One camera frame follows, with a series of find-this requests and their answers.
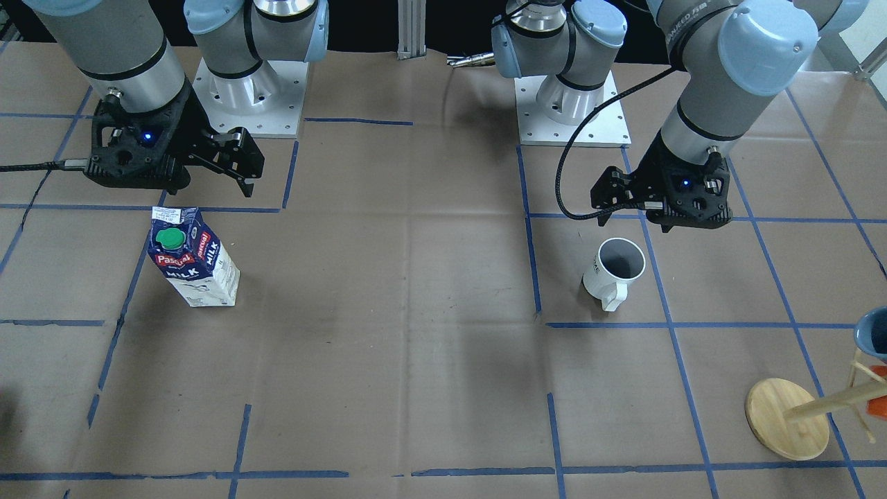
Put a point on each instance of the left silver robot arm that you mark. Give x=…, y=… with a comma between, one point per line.
x=739, y=56

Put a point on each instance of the aluminium frame post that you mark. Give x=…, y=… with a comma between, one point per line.
x=412, y=15

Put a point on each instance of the wooden mug tree stand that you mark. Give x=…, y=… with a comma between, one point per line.
x=789, y=421

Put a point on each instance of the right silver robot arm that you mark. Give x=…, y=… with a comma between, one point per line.
x=122, y=45

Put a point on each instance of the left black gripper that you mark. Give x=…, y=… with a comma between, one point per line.
x=646, y=173

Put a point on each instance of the blue mug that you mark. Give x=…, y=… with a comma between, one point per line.
x=869, y=334

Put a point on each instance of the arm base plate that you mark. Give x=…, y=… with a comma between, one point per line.
x=267, y=103
x=549, y=113

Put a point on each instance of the blue white milk carton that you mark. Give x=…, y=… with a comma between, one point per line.
x=192, y=258

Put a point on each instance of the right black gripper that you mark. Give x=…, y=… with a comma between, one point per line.
x=188, y=132

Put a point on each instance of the white ceramic mug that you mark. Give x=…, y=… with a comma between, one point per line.
x=617, y=264

